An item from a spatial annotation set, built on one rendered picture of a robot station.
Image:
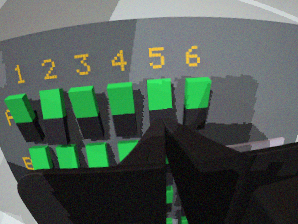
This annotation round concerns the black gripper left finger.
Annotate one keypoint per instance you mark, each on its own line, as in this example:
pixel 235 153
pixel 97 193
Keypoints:
pixel 132 192

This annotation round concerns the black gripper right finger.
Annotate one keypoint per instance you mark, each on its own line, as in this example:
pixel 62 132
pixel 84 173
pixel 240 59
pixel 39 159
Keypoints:
pixel 214 181

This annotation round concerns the grey switch panel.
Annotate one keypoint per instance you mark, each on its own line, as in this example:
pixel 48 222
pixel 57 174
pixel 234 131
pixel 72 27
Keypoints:
pixel 83 96

